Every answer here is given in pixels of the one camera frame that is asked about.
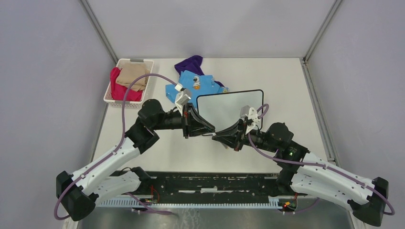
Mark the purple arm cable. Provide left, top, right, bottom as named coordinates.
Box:
left=53, top=73, right=178, bottom=221
left=247, top=104, right=395, bottom=216

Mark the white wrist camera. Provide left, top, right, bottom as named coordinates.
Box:
left=240, top=105, right=261, bottom=135
left=174, top=83, right=192, bottom=116

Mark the beige folded cloth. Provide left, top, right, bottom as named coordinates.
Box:
left=116, top=62, right=150, bottom=91

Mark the white cable duct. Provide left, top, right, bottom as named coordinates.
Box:
left=98, top=197, right=282, bottom=209

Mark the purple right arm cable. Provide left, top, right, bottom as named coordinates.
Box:
left=247, top=104, right=395, bottom=216

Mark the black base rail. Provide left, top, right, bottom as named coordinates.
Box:
left=109, top=170, right=309, bottom=206

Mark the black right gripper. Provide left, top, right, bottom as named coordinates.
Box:
left=213, top=118, right=278, bottom=153

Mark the purple cloth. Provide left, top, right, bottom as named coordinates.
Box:
left=174, top=55, right=225, bottom=90

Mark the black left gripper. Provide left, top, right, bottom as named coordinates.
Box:
left=152, top=102, right=215, bottom=139

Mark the blue patterned cloth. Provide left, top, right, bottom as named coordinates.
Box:
left=178, top=70, right=229, bottom=107

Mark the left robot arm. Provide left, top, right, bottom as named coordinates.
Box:
left=54, top=99, right=215, bottom=221

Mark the black framed whiteboard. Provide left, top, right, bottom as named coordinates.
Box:
left=196, top=89, right=264, bottom=132

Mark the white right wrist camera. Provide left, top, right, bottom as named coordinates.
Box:
left=240, top=105, right=261, bottom=135

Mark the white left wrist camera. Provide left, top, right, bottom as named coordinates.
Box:
left=174, top=83, right=192, bottom=116

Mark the white marker pen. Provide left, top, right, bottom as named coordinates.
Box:
left=202, top=133, right=229, bottom=149

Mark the red cloth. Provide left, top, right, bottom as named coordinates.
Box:
left=110, top=67, right=142, bottom=102

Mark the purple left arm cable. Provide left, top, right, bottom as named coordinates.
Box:
left=53, top=73, right=178, bottom=221

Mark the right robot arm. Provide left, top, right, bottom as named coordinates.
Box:
left=212, top=120, right=389, bottom=227

